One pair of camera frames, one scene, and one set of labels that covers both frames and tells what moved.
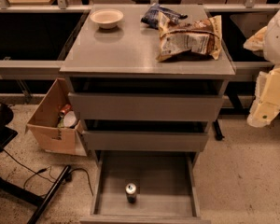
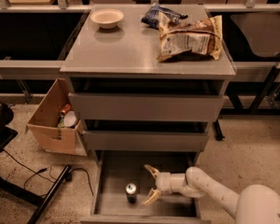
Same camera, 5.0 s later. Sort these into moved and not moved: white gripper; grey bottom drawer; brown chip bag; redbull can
Moved: white gripper
Not moved: grey bottom drawer; brown chip bag; redbull can
